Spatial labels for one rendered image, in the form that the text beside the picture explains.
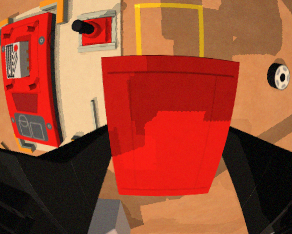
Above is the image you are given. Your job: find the small orange flat bar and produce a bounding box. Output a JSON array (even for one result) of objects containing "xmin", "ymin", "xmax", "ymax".
[{"xmin": 0, "ymin": 142, "xmax": 9, "ymax": 149}]

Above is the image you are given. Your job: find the black toy wheel with white hub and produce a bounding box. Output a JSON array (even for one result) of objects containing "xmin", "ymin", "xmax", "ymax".
[{"xmin": 267, "ymin": 63, "xmax": 291, "ymax": 91}]

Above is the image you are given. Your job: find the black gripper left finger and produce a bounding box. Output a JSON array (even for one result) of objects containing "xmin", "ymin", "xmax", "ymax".
[{"xmin": 0, "ymin": 124, "xmax": 112, "ymax": 234}]

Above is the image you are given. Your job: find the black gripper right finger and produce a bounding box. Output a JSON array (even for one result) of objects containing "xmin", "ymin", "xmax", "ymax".
[{"xmin": 222, "ymin": 126, "xmax": 292, "ymax": 234}]

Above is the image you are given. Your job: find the red car hood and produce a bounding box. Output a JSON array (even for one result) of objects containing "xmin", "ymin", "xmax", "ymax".
[{"xmin": 101, "ymin": 55, "xmax": 240, "ymax": 197}]

